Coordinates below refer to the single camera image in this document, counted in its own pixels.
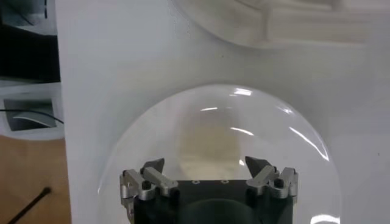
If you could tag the cream electric cooker pot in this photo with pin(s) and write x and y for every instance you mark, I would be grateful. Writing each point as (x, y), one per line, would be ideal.
(231, 24)

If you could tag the white round plate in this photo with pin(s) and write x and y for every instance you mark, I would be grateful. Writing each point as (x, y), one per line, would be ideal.
(274, 137)

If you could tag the white black robot base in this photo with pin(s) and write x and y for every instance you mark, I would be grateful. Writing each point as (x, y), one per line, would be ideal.
(27, 54)

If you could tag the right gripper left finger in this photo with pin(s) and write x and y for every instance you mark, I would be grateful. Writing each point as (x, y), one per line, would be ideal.
(152, 182)

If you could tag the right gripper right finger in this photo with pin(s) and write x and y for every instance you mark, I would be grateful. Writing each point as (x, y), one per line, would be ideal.
(268, 179)

